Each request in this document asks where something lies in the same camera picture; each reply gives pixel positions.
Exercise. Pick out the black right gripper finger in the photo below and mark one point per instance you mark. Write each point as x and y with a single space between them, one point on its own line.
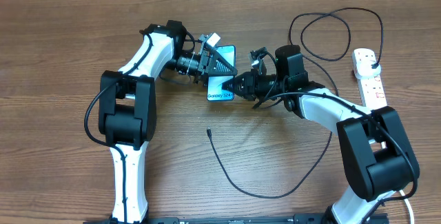
235 83
243 93

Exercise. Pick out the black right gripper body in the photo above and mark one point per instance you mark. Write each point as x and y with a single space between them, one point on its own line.
254 83

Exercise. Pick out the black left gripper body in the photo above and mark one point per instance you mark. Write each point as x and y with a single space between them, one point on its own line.
204 62

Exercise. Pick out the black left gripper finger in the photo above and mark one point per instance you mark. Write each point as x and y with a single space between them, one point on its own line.
228 53
222 71

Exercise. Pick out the blue Samsung Galaxy smartphone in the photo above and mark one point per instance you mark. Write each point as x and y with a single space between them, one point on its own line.
215 91

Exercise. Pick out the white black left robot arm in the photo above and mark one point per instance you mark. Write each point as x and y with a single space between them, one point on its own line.
127 104

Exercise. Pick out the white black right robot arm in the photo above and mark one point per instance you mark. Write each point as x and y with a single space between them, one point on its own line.
379 163

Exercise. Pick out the white charger plug adapter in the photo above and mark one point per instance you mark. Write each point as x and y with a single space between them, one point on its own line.
365 69

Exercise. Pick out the white power strip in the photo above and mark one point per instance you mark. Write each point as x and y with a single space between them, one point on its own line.
371 90

